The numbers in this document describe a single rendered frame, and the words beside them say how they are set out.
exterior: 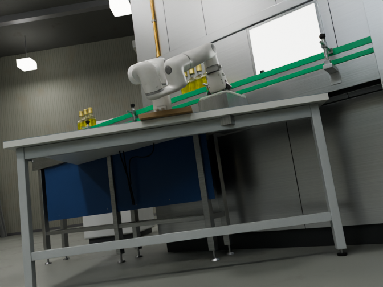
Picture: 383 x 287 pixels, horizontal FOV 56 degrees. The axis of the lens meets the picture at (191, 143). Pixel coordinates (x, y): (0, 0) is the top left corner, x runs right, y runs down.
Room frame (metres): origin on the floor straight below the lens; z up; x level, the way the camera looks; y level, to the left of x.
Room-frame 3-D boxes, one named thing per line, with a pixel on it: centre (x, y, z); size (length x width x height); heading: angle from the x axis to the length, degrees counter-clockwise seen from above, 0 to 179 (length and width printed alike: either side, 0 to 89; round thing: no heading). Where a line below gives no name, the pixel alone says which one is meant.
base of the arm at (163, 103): (1.78, 0.12, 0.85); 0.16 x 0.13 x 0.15; 171
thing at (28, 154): (1.78, 0.12, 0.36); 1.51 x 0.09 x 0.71; 87
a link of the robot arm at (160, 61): (1.80, 0.13, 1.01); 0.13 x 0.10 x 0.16; 73
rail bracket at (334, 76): (1.61, -0.68, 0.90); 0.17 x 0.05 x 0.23; 145
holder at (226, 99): (1.86, -0.21, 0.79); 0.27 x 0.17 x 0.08; 145
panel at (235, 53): (2.11, -0.42, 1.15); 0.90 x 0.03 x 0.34; 55
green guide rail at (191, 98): (2.49, 0.59, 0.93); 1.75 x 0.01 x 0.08; 55
